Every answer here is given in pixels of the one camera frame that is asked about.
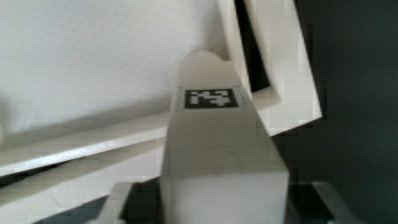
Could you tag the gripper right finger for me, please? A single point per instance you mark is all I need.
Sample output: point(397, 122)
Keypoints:
point(317, 206)

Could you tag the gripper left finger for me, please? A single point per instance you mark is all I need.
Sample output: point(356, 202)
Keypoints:
point(132, 204)

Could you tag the white desk leg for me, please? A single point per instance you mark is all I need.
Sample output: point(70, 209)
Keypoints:
point(224, 175)

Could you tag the white desk top tray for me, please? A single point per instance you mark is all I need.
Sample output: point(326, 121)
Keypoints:
point(89, 57)

